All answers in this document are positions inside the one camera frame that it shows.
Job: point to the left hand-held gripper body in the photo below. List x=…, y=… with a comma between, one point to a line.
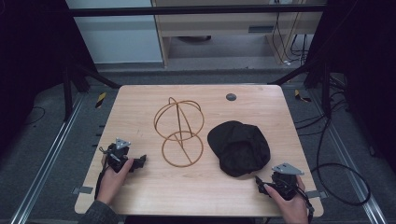
x=116, y=154

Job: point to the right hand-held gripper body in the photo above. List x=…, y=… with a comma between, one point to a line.
x=285, y=182

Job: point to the black cap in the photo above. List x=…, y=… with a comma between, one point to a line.
x=239, y=149

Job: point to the person's right hand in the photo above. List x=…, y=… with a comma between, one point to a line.
x=291, y=211

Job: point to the person's left hand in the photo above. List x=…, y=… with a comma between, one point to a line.
x=109, y=186

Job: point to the yellow black striped tape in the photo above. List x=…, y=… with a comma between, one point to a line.
x=100, y=100
x=299, y=95

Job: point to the black metal stand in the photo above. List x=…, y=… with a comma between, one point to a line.
x=326, y=93
x=67, y=96

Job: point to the grey round table grommet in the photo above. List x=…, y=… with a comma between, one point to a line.
x=231, y=96

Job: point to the white cabinet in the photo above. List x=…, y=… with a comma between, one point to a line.
x=118, y=37

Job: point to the black curtain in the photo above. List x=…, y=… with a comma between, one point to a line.
x=31, y=62
x=367, y=62

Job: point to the light wooden desk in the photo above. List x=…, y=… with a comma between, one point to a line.
x=218, y=25

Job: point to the grey metal table bracket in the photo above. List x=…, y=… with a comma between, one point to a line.
x=317, y=194
x=82, y=190

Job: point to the aluminium floor rail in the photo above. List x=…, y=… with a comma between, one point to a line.
x=348, y=155
x=46, y=165

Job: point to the black horizontal frame bar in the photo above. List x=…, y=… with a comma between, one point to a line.
x=186, y=10

